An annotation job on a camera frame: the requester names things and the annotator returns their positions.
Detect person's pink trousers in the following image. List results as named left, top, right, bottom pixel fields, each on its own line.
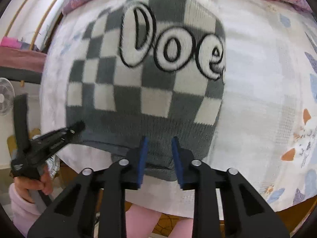
left=125, top=203, right=194, bottom=238

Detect person's left hand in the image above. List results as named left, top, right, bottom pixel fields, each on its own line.
left=13, top=165, right=53, bottom=204

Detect bed with floral sheet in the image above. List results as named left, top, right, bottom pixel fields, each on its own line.
left=40, top=0, right=317, bottom=220

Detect person's left forearm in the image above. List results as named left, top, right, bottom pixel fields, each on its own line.
left=9, top=186, right=42, bottom=237

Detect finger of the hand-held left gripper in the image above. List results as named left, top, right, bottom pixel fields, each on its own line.
left=33, top=121, right=86, bottom=152
left=13, top=94, right=31, bottom=152

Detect grey white checkered cardigan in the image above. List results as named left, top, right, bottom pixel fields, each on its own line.
left=65, top=0, right=227, bottom=181

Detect pink and grey towel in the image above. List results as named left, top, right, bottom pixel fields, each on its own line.
left=0, top=37, right=47, bottom=85

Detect white electric fan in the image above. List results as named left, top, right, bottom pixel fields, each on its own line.
left=0, top=78, right=15, bottom=116

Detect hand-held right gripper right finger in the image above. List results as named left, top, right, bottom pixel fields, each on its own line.
left=171, top=136, right=290, bottom=238

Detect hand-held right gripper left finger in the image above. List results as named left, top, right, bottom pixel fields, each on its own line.
left=27, top=136, right=149, bottom=238

